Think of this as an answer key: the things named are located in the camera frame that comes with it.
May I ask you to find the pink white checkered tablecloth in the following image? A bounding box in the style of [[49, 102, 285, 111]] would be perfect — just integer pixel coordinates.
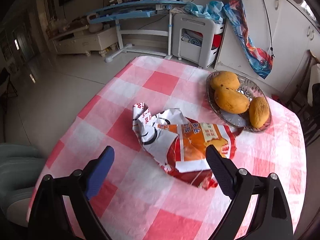
[[42, 56, 306, 239]]

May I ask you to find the red white snack wrapper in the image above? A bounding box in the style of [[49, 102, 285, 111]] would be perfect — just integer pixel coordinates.
[[132, 102, 240, 190]]

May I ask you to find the yellow mango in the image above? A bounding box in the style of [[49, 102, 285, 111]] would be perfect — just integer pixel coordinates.
[[214, 87, 249, 114], [210, 72, 240, 90], [249, 97, 270, 128]]

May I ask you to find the teal sofa armrest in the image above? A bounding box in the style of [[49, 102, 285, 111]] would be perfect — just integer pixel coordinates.
[[1, 143, 46, 227]]

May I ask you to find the wooden folding chair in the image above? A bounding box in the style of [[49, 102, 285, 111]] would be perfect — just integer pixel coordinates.
[[285, 49, 319, 147]]

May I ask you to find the colourful hanging bag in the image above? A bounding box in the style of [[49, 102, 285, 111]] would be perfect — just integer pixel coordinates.
[[223, 0, 274, 79]]

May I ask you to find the cream tv cabinet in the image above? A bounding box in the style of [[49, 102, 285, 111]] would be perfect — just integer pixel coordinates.
[[50, 25, 118, 57]]

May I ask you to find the white plastic stool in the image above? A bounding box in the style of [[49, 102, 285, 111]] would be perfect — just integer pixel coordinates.
[[172, 14, 225, 68]]

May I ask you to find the pink kettlebell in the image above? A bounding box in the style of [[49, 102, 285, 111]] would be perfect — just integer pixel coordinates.
[[87, 13, 103, 33]]

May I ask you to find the light blue plastic bag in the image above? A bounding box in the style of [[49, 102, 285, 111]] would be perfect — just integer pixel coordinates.
[[184, 1, 226, 24]]

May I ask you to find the blue children's study desk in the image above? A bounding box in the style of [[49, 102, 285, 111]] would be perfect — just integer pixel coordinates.
[[87, 0, 186, 63]]

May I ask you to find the white wall cabinet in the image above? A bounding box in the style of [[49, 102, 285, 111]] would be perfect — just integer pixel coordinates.
[[215, 0, 319, 97]]

